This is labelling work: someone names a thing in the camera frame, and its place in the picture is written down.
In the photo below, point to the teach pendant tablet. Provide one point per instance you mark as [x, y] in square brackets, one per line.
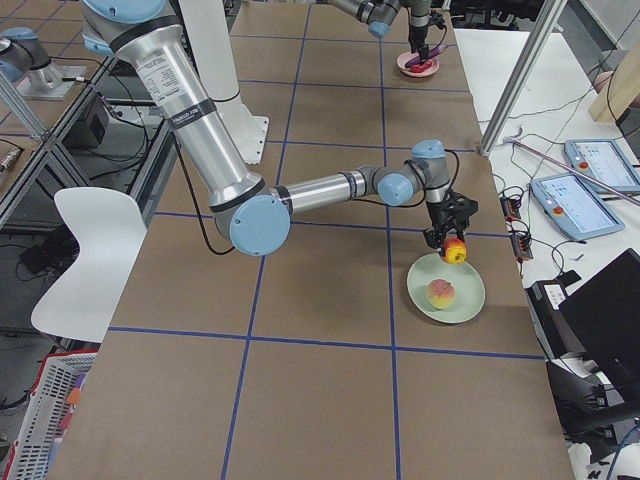
[603, 160]
[574, 207]

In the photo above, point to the red yellow apple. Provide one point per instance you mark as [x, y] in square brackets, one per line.
[454, 251]

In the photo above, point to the red chili pepper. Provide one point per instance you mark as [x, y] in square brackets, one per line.
[421, 68]

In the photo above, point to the aluminium frame post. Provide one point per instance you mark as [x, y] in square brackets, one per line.
[536, 40]

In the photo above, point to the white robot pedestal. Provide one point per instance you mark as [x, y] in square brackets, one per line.
[208, 35]

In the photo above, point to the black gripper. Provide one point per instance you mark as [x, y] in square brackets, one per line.
[437, 212]
[416, 29]

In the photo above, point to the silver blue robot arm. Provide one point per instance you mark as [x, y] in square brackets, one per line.
[380, 15]
[183, 58]

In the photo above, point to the near teach pendant tablet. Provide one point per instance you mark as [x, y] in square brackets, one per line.
[574, 207]

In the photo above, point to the purple eggplant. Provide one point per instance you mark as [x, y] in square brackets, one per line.
[432, 53]

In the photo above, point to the white pink plastic basket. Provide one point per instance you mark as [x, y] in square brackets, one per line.
[51, 404]

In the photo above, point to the yellow pink peach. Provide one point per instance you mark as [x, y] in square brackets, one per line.
[440, 293]

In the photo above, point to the light green plate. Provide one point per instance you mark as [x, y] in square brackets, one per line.
[470, 290]

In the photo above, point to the far teach pendant tablet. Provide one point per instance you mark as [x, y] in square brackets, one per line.
[603, 160]

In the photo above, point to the black box with label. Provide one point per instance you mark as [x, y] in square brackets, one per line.
[552, 330]

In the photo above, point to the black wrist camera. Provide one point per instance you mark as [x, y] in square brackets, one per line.
[461, 207]
[436, 19]

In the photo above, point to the pink plate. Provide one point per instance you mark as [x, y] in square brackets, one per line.
[404, 57]

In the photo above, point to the orange black usb hub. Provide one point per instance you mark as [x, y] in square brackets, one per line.
[519, 231]

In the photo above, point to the white plastic chair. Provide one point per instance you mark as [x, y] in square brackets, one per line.
[110, 230]

